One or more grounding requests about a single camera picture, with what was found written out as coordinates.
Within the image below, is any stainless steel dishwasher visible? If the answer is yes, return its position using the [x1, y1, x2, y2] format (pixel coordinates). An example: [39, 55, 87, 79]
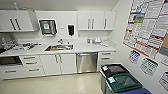
[75, 51, 99, 74]

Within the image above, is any dish soap bottle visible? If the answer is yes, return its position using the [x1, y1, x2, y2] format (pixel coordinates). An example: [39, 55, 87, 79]
[86, 36, 92, 45]

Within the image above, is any black soap dispenser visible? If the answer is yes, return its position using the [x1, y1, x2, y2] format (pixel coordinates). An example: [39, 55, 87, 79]
[67, 24, 76, 37]

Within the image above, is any white narrow drawer unit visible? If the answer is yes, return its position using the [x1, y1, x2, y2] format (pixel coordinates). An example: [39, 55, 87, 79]
[97, 50, 116, 71]

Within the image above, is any chrome sink faucet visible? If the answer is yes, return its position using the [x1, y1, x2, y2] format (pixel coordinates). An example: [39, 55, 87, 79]
[56, 37, 65, 46]

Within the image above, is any stainless steel sink basin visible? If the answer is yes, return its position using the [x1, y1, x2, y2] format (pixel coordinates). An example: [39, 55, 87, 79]
[44, 44, 75, 53]

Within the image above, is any white two-door base cabinet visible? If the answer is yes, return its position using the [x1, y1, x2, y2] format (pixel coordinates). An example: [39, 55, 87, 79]
[39, 53, 78, 77]

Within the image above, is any green-lid waste bin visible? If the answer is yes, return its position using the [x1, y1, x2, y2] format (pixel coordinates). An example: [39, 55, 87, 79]
[99, 63, 130, 94]

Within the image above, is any grey paper towel dispenser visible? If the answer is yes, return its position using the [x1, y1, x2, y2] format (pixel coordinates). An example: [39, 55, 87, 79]
[38, 19, 59, 38]

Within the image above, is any grey bin green lid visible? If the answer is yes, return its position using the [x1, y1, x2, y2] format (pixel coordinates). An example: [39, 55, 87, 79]
[104, 73, 144, 94]

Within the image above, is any white drawer stack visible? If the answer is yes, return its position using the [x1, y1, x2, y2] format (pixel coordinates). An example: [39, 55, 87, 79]
[19, 54, 46, 78]

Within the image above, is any grey dish drying rack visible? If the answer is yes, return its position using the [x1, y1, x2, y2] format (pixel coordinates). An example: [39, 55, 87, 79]
[13, 41, 43, 51]

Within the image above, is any black built-in microwave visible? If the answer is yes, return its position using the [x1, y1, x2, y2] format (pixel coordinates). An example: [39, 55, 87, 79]
[0, 55, 24, 67]

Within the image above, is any white wide drawer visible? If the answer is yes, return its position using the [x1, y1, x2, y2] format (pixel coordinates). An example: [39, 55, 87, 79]
[0, 64, 25, 80]

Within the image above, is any blue bottle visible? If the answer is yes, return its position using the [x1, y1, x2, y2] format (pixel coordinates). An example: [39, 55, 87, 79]
[13, 2, 19, 12]

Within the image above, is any brown cork notice board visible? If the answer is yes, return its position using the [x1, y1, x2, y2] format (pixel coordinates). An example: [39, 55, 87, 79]
[159, 32, 168, 58]

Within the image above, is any large printed wall poster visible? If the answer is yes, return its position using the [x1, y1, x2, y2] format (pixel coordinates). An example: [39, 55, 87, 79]
[122, 0, 168, 60]

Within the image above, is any green bin wall sign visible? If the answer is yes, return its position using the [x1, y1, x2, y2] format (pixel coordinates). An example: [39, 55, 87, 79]
[139, 57, 160, 77]

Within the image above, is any white wall cabinet wide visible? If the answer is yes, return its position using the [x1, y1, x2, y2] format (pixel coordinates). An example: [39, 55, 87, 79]
[0, 9, 35, 33]

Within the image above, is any grey bin wall sign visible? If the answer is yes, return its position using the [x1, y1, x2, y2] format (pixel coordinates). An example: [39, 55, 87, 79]
[158, 70, 168, 93]

